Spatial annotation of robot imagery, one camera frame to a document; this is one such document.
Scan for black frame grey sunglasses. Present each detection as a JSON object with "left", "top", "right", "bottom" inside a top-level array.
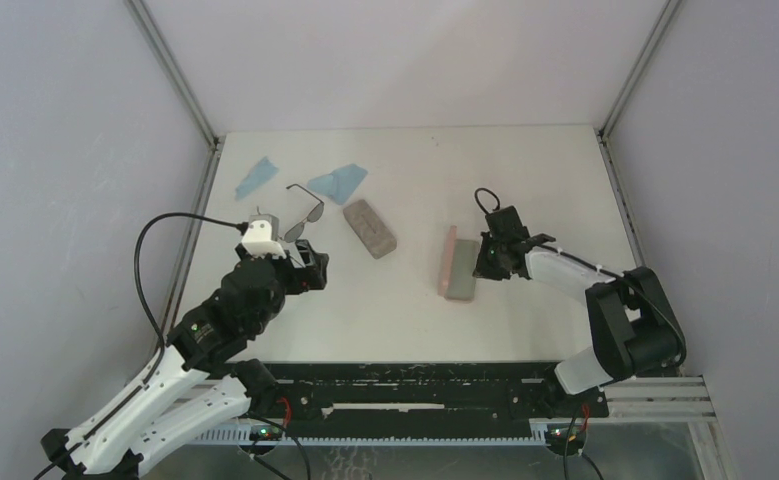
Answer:
[{"left": 282, "top": 184, "right": 327, "bottom": 244}]

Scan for small light blue cloth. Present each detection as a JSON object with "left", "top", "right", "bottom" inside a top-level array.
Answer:
[{"left": 234, "top": 156, "right": 279, "bottom": 201}]

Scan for aluminium frame post left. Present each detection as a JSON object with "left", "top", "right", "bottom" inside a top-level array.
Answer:
[{"left": 123, "top": 0, "right": 221, "bottom": 150}]

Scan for aluminium frame post right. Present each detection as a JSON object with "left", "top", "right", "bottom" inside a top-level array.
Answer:
[{"left": 597, "top": 0, "right": 686, "bottom": 143}]

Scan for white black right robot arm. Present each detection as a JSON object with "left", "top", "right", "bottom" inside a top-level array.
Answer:
[{"left": 474, "top": 207, "right": 687, "bottom": 397}]

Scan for light blue cleaning cloth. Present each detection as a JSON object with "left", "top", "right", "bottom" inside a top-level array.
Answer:
[{"left": 307, "top": 164, "right": 368, "bottom": 205}]

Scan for aluminium frame post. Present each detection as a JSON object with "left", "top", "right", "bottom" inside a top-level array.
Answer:
[
  {"left": 123, "top": 0, "right": 221, "bottom": 150},
  {"left": 597, "top": 0, "right": 686, "bottom": 143}
]

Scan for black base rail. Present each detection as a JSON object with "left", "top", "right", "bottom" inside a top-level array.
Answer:
[{"left": 254, "top": 362, "right": 609, "bottom": 440}]

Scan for grey marbled glasses case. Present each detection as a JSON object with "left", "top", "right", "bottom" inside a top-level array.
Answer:
[{"left": 342, "top": 199, "right": 397, "bottom": 259}]

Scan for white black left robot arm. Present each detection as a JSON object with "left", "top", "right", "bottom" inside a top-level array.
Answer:
[{"left": 41, "top": 240, "right": 330, "bottom": 479}]

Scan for pink glasses case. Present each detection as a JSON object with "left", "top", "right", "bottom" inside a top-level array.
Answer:
[{"left": 437, "top": 225, "right": 480, "bottom": 302}]

